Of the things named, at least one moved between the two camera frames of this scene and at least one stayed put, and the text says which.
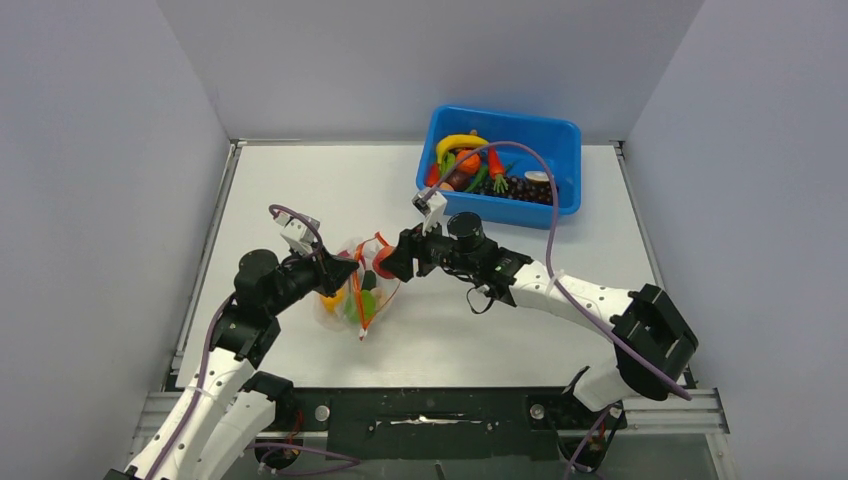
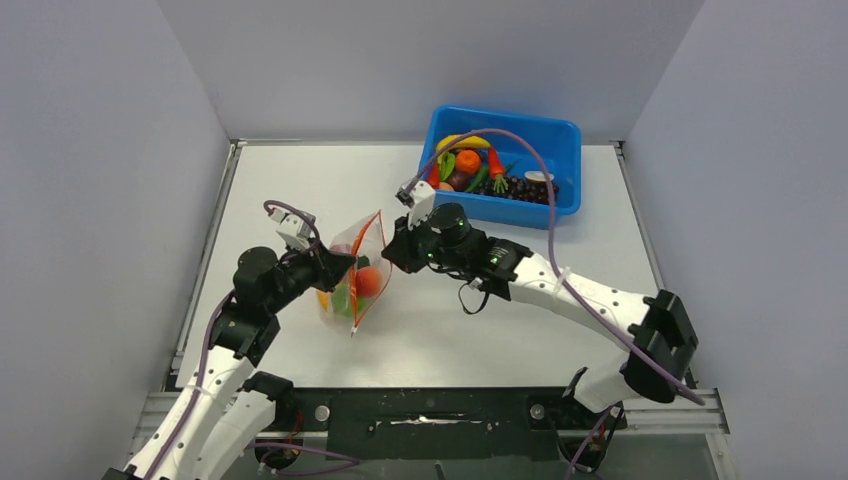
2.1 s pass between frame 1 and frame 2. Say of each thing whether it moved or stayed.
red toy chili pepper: stayed
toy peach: moved
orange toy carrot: stayed
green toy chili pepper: stayed
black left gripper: stayed
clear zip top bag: moved
